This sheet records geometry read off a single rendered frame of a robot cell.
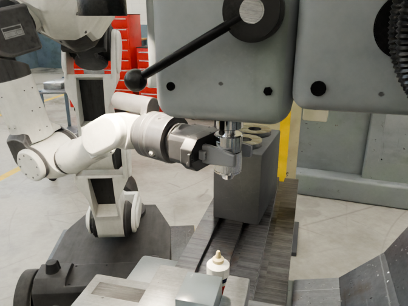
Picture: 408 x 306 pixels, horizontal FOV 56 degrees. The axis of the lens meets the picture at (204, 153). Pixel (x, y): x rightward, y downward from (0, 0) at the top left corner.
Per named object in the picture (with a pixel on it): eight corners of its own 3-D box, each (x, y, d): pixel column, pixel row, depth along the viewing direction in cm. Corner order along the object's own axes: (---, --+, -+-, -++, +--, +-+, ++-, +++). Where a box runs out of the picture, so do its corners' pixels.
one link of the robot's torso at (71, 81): (81, 163, 140) (69, 30, 128) (130, 162, 141) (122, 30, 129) (70, 176, 125) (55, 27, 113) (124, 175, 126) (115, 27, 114)
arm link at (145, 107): (141, 163, 68) (98, 150, 74) (178, 153, 77) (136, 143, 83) (144, 99, 66) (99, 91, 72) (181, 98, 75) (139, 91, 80)
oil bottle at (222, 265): (203, 308, 68) (203, 255, 64) (209, 292, 72) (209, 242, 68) (226, 312, 67) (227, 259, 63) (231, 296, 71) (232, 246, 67)
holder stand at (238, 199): (212, 217, 98) (212, 143, 91) (237, 183, 117) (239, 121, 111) (258, 226, 94) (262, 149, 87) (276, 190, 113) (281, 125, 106)
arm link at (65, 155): (91, 169, 78) (42, 192, 89) (121, 148, 86) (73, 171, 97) (62, 124, 76) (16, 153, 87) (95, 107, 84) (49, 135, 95)
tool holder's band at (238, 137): (234, 145, 59) (234, 139, 59) (208, 140, 62) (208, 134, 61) (248, 137, 63) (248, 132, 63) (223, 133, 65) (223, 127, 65)
